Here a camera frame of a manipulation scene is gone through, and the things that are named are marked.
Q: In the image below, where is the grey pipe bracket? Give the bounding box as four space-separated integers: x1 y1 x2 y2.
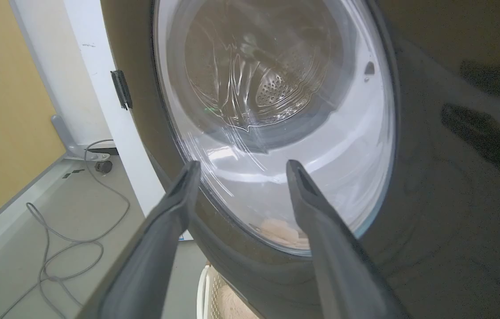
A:
50 114 111 162

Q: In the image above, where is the white washing machine body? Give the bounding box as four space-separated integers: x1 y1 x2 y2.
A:
9 0 194 241

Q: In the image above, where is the grey power cable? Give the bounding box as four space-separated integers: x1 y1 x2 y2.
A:
0 139 131 319

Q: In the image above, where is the black door latch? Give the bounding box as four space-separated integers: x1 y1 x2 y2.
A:
110 70 133 110

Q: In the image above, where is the white laundry basket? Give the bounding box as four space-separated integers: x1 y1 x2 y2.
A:
196 262 259 319

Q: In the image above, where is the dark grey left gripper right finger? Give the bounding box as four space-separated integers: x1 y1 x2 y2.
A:
286 159 410 319

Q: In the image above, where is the round washing machine door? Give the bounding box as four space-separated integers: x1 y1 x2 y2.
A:
101 0 500 319

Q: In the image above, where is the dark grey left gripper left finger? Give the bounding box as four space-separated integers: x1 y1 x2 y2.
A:
76 160 202 319

